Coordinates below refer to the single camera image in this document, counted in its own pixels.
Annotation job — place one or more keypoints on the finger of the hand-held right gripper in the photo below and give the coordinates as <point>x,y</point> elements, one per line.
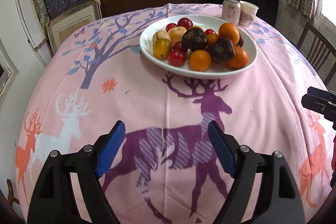
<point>321,90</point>
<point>313,102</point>

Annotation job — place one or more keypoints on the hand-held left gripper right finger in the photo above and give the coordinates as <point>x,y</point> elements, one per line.
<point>221,150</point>

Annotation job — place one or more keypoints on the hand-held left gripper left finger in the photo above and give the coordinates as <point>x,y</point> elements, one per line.
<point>110,150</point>

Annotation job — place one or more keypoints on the white oval plate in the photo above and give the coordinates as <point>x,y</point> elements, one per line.
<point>223,70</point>

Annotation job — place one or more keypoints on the large orange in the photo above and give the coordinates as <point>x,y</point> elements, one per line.
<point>239,57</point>

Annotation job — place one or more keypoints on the small red tomato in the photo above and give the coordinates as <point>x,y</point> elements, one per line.
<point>210,31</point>
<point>176,58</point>
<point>180,46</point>
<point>171,27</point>

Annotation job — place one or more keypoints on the medium orange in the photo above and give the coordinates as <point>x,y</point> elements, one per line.
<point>229,33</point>

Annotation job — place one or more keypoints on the yellow tomato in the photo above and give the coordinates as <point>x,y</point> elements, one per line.
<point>162,48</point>

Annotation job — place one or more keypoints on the dark wooden slat chair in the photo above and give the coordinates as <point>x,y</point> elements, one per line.
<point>317,50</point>

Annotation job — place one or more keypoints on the pink deer-print tablecloth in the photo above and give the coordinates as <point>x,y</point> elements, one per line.
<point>131,98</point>

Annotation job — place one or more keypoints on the small orange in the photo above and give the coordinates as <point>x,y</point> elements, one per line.
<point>213,39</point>
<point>200,60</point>

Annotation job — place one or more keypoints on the white paper cup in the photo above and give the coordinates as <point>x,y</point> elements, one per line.
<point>248,15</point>

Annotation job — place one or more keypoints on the pale drink can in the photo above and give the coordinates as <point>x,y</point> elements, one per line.
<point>231,12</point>

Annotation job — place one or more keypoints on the white framed window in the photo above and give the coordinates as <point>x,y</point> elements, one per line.
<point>8,74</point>

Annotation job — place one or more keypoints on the dark red tomato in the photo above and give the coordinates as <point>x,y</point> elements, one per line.
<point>185,22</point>

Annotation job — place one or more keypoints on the white board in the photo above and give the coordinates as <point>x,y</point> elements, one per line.
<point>26,11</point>

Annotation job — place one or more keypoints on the wooden picture frame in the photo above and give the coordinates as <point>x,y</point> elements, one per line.
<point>73,27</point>

